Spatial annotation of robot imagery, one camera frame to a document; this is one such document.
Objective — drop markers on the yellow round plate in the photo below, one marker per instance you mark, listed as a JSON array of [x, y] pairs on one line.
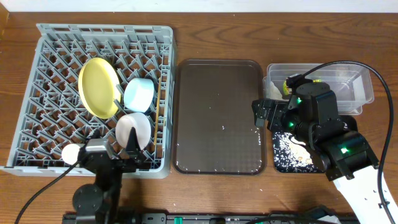
[[97, 86]]

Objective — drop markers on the light blue bowl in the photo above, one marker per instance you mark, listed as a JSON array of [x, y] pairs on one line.
[[138, 94]]

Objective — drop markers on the black food waste tray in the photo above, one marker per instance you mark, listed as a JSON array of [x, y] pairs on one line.
[[286, 158]]

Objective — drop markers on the green orange snack wrapper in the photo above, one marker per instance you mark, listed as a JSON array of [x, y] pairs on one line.
[[287, 90]]

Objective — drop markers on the dark brown serving tray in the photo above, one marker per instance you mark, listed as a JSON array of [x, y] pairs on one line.
[[214, 131]]

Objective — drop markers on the white tissue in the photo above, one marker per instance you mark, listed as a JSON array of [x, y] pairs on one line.
[[273, 92]]

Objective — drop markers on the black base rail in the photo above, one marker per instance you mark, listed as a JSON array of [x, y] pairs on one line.
[[161, 218]]

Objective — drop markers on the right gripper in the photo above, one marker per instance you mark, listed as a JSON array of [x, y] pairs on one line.
[[277, 109]]

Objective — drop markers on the white cup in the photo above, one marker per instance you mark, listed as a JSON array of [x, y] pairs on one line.
[[70, 153]]

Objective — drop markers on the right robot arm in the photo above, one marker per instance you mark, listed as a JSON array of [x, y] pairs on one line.
[[335, 145]]

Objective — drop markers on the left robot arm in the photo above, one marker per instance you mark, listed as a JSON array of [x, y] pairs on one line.
[[99, 202]]

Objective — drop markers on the grey plastic dish rack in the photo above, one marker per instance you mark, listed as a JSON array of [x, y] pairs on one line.
[[52, 114]]

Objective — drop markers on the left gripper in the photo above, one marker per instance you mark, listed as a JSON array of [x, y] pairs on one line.
[[120, 168]]

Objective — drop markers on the clear plastic waste bin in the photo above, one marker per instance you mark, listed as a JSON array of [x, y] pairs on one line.
[[351, 83]]

